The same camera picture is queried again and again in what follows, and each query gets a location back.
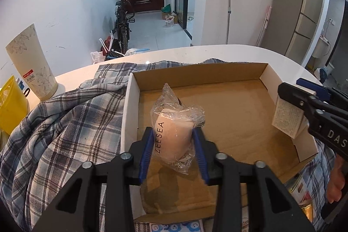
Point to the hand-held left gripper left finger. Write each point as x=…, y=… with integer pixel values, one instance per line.
x=146, y=150

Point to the blue and white packet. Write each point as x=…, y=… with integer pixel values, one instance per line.
x=176, y=227

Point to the pink stick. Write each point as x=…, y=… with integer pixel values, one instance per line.
x=263, y=25

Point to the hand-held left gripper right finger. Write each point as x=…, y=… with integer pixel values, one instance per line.
x=201, y=156

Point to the yellow plastic basket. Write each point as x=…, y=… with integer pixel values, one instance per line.
x=11, y=109

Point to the gold box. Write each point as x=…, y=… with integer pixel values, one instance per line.
x=299, y=194

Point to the pink makeup sponge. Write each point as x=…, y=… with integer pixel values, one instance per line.
x=171, y=137

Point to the shallow cardboard box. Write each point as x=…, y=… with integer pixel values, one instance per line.
x=239, y=112

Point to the plaid blanket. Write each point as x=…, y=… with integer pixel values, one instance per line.
x=68, y=126

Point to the blue bag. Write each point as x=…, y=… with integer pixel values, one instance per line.
x=323, y=75

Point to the beige refrigerator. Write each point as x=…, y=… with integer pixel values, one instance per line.
x=293, y=3

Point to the red bag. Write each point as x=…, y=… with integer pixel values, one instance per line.
x=110, y=43

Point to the cardboard boxes on floor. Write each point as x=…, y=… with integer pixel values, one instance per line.
x=170, y=17

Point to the small white box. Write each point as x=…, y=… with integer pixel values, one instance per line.
x=288, y=117

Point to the black bicycle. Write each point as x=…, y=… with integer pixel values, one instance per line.
x=122, y=22

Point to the white wall outlet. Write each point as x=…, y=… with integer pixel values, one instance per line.
x=331, y=21

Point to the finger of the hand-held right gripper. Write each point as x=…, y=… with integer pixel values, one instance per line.
x=315, y=89
x=292, y=93

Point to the person's right hand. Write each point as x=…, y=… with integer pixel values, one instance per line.
x=335, y=180

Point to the white wash basin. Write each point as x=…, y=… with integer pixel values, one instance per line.
x=322, y=50

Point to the white plastic bag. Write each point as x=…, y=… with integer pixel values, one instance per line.
x=97, y=57

